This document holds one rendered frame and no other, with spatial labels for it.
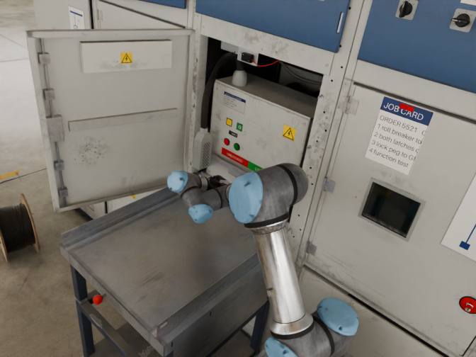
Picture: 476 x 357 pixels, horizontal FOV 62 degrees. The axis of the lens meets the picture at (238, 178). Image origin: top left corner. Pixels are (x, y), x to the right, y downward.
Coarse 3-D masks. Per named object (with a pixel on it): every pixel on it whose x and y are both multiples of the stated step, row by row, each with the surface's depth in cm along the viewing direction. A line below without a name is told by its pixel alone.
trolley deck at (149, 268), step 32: (128, 224) 165; (160, 224) 167; (192, 224) 170; (224, 224) 172; (64, 256) 151; (96, 256) 147; (128, 256) 149; (160, 256) 151; (192, 256) 153; (224, 256) 155; (96, 288) 140; (128, 288) 136; (160, 288) 138; (192, 288) 139; (128, 320) 130; (160, 320) 126; (192, 320) 128; (160, 352) 122
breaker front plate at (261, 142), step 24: (216, 96) 170; (240, 96) 161; (216, 120) 175; (240, 120) 166; (264, 120) 157; (288, 120) 149; (216, 144) 181; (240, 144) 171; (264, 144) 161; (288, 144) 153; (216, 168) 186; (240, 168) 175; (264, 168) 166
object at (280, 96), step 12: (228, 84) 164; (252, 84) 169; (264, 84) 171; (276, 84) 173; (264, 96) 157; (276, 96) 159; (288, 96) 161; (300, 96) 163; (312, 96) 164; (288, 108) 148; (300, 108) 151; (312, 108) 152; (312, 120) 145; (288, 216) 166
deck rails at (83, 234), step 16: (160, 192) 177; (128, 208) 166; (144, 208) 174; (96, 224) 156; (112, 224) 163; (64, 240) 148; (80, 240) 153; (256, 256) 151; (240, 272) 146; (208, 288) 132; (224, 288) 140; (192, 304) 128; (176, 320) 124; (160, 336) 121
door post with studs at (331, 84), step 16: (352, 0) 115; (352, 16) 116; (352, 32) 118; (336, 64) 125; (336, 80) 126; (320, 96) 131; (336, 96) 128; (320, 112) 135; (320, 128) 136; (320, 144) 139; (304, 160) 146; (320, 160) 141; (304, 208) 153; (304, 224) 156; (288, 240) 165
